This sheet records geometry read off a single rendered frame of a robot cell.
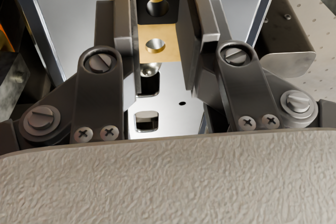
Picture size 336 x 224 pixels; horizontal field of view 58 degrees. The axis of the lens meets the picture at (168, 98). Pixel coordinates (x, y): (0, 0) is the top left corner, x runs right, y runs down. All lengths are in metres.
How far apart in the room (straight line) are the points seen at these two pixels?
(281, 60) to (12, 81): 0.30
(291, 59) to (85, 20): 0.24
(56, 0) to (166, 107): 0.20
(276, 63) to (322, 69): 0.59
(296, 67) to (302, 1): 0.36
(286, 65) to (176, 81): 0.14
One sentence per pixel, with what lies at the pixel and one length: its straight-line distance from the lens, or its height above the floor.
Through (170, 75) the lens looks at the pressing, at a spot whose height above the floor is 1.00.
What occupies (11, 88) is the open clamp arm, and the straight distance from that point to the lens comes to 0.35.
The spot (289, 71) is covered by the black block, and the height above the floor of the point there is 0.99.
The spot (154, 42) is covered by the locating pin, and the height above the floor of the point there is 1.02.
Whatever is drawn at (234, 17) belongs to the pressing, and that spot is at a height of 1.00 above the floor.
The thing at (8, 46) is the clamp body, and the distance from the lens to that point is 0.39.
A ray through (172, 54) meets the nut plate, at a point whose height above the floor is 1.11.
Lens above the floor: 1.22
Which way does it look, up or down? 35 degrees down
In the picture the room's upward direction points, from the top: 173 degrees clockwise
